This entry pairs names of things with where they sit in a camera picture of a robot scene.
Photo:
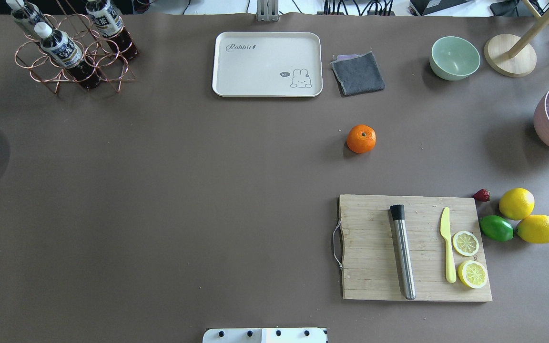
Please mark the yellow lemon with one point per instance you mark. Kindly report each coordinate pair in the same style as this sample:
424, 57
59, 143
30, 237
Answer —
517, 204
534, 229

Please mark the wooden cup tree stand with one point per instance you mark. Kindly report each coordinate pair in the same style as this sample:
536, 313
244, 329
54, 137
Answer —
513, 56

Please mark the grey folded cloth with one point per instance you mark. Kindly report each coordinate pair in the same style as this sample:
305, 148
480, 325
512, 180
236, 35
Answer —
357, 73

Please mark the wooden cutting board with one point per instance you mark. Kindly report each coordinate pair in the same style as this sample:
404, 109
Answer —
370, 263

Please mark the yellow plastic knife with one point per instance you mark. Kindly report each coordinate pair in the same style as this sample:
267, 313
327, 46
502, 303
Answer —
445, 233

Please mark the lemon slice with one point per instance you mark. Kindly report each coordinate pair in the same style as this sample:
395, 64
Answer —
472, 274
465, 243

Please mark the green lime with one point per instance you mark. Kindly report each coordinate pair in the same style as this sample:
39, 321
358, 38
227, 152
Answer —
497, 228

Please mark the aluminium frame post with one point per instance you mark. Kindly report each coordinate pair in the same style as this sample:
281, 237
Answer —
267, 10

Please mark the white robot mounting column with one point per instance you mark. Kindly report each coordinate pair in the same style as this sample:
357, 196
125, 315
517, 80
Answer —
266, 335

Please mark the cream rabbit tray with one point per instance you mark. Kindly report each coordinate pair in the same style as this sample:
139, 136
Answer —
267, 64

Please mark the copper wire bottle rack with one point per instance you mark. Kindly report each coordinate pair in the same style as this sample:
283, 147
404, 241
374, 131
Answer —
87, 47

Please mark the steel muddler tube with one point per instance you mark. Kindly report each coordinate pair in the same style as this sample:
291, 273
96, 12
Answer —
402, 239

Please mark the red strawberry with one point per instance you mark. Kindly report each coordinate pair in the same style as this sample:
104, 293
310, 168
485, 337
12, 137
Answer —
483, 195

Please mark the orange fruit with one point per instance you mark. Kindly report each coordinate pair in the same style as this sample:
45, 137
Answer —
361, 139

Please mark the green bowl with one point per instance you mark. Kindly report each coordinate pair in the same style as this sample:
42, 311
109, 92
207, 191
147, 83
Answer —
453, 58

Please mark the tea bottle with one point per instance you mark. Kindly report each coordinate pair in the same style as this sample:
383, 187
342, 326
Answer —
26, 15
64, 51
108, 22

